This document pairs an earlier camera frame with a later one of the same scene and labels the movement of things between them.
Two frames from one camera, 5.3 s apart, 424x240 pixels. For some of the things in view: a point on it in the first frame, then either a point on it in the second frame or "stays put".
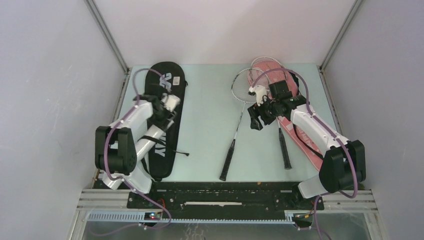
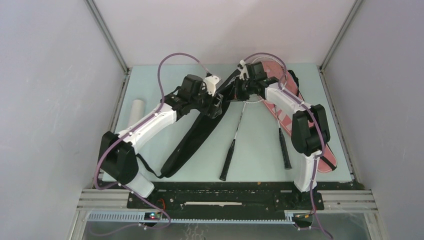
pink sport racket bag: x=282 y=85 stays put
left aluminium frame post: x=126 y=71 stays put
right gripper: x=255 y=123 → x=240 y=95
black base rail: x=224 y=196 stays put
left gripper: x=169 y=115 → x=213 y=111
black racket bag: x=161 y=163 → x=198 y=134
